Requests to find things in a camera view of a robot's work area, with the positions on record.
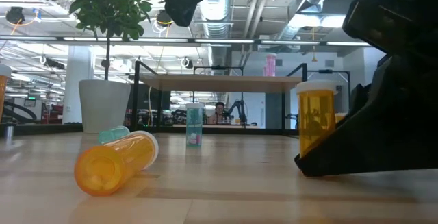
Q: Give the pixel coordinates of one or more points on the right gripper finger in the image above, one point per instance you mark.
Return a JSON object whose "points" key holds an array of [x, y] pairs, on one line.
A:
{"points": [[376, 142], [359, 95]]}

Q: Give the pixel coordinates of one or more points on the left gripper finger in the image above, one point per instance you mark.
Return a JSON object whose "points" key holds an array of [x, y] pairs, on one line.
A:
{"points": [[195, 1]]}

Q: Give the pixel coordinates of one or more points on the small orange medicine bottle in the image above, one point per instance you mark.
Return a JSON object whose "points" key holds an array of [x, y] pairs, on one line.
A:
{"points": [[315, 114]]}

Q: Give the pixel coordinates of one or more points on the purple medicine bottle white cap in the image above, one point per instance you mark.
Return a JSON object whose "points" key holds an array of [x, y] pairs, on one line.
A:
{"points": [[271, 64]]}

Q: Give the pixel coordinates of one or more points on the teal medicine bottle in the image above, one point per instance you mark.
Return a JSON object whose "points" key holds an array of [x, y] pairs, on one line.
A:
{"points": [[194, 124], [113, 134]]}

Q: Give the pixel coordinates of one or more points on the tall orange medicine bottle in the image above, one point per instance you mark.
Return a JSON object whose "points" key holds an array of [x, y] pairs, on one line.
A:
{"points": [[113, 164]]}

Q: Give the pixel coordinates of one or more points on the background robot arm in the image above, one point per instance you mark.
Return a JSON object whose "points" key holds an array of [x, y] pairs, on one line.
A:
{"points": [[241, 109]]}

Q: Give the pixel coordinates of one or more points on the long ceiling light strip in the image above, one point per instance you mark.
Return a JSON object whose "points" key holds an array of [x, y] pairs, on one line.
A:
{"points": [[222, 41]]}

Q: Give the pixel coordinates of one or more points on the green leafy plant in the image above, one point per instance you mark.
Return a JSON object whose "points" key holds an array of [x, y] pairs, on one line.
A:
{"points": [[109, 11]]}

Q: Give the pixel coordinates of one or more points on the small orange hanging pendant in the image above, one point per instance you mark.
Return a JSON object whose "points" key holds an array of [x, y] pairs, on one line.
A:
{"points": [[313, 59]]}

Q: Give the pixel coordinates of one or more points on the person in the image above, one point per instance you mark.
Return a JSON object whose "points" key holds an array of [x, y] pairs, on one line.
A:
{"points": [[219, 109]]}

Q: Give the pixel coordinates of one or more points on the light wooden background desk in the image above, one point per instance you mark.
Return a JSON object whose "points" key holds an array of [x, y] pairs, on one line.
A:
{"points": [[246, 126]]}

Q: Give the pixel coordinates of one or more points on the white plant pot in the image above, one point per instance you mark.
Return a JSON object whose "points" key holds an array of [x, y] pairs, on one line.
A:
{"points": [[104, 107]]}

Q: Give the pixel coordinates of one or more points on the green exit sign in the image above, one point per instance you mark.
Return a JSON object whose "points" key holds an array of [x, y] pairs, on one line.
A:
{"points": [[31, 98]]}

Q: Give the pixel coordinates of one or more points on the wooden shelf black metal frame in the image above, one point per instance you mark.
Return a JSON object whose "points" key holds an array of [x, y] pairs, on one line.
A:
{"points": [[222, 83]]}

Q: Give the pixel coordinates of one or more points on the black aluminium table frame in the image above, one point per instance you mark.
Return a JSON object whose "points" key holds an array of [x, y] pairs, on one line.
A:
{"points": [[41, 129]]}

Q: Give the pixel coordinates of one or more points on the small silver metal post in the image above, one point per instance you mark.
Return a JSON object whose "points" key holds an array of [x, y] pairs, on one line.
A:
{"points": [[9, 133]]}

